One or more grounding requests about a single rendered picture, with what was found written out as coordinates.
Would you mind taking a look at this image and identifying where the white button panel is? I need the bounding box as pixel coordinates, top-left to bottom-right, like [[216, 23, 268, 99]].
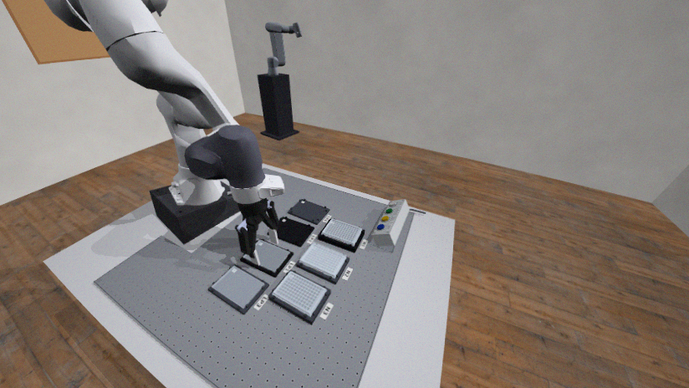
[[370, 199, 426, 253]]

